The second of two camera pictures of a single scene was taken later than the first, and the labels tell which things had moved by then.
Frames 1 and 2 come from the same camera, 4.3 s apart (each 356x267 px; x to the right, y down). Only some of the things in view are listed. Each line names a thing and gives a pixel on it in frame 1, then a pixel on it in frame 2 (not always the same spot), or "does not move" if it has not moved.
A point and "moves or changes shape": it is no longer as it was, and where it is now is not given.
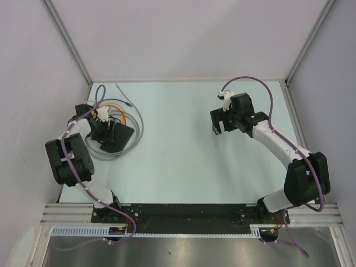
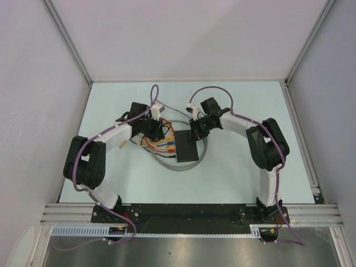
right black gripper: (219, 115) → (195, 134)
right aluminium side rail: (295, 116) does not move
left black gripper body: (101, 132) → (151, 127)
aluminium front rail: (325, 215) does not move
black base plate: (188, 218) does not move
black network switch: (123, 134) moves or changes shape
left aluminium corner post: (68, 39) does not move
